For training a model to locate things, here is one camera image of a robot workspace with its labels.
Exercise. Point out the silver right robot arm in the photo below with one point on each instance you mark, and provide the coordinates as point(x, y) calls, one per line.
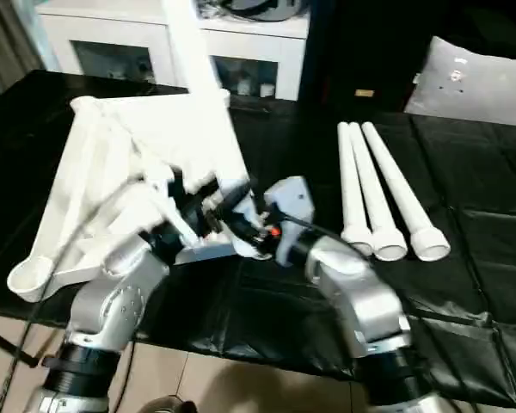
point(361, 292)

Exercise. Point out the black box with gold label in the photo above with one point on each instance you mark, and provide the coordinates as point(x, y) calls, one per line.
point(361, 43)

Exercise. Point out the white plastic table top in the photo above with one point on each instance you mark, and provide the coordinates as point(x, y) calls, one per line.
point(112, 142)

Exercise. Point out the black metal table frame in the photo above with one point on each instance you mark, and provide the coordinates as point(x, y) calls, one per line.
point(8, 344)

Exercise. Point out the grey round container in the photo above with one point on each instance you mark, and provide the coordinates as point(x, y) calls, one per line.
point(262, 13)

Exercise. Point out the dark rounded robot body part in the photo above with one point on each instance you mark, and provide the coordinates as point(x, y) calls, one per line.
point(167, 406)

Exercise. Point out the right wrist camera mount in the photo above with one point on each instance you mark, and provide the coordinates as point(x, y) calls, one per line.
point(294, 198)

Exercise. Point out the white plastic table leg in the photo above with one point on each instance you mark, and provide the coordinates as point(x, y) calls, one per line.
point(189, 51)
point(398, 185)
point(371, 185)
point(349, 185)

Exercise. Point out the grey cushion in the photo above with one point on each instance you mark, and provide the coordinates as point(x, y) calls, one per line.
point(490, 94)

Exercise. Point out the brown curtain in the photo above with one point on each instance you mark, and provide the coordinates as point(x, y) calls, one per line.
point(8, 43)

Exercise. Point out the white cabinet with glass doors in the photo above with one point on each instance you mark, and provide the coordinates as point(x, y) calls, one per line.
point(112, 26)

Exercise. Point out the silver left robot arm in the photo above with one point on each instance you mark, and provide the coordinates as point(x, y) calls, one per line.
point(112, 301)

